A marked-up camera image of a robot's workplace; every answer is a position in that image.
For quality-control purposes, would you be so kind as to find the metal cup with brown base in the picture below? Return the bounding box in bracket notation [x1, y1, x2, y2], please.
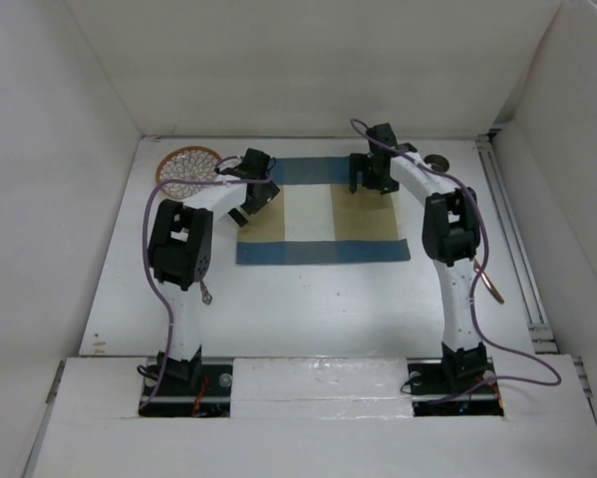
[424, 154, 450, 173]

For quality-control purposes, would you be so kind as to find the blue beige white cloth napkin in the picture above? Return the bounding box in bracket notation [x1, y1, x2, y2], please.
[236, 156, 411, 266]

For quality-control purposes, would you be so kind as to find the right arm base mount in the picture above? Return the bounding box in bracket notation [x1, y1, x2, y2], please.
[400, 361, 504, 417]

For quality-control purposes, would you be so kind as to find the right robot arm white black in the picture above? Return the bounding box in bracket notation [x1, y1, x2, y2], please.
[350, 119, 488, 396]

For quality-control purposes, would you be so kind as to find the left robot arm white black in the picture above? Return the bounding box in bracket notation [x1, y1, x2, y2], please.
[140, 148, 279, 395]

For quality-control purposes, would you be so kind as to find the aluminium rail right side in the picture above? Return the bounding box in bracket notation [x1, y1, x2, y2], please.
[475, 134, 560, 356]

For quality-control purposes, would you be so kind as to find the orange floral patterned plate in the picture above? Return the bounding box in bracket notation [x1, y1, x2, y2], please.
[155, 146, 221, 200]

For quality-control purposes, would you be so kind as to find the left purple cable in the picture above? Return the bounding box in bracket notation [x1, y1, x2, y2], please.
[141, 154, 277, 414]

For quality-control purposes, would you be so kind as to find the silver fork with pink neck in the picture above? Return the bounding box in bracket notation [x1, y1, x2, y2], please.
[199, 280, 213, 306]

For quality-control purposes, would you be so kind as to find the white foam block front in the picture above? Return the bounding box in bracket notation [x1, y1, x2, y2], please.
[230, 358, 413, 420]

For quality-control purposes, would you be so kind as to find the purple cable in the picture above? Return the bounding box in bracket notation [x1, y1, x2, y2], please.
[141, 154, 277, 414]
[348, 117, 563, 404]

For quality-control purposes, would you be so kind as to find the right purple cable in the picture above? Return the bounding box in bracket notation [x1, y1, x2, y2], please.
[348, 117, 563, 404]

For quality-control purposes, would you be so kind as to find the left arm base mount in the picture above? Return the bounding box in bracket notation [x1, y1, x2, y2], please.
[138, 362, 233, 418]

